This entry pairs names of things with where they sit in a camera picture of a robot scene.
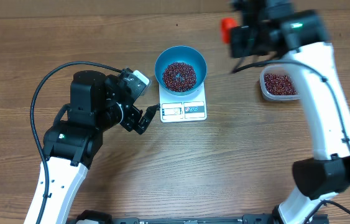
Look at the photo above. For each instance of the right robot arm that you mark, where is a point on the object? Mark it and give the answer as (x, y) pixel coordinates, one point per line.
(299, 41)

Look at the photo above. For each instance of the red scoop with blue handle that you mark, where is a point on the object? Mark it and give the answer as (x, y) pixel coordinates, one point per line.
(227, 24)

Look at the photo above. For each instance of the red beans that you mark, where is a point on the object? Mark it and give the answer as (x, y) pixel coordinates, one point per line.
(179, 77)

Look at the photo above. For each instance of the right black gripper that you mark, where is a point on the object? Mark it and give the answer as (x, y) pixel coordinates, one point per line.
(240, 38)

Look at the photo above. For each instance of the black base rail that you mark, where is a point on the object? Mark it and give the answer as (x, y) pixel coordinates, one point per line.
(91, 216)

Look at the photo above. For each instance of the white digital kitchen scale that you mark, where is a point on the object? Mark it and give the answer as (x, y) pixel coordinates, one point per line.
(175, 108)

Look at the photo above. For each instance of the clear plastic container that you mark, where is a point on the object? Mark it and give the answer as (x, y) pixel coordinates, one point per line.
(276, 84)

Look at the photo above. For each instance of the blue metal bowl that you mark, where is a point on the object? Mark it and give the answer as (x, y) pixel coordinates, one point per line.
(181, 53)

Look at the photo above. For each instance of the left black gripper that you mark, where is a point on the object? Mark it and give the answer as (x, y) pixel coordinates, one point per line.
(146, 119)

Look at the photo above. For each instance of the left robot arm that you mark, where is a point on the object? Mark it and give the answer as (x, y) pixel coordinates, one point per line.
(97, 103)

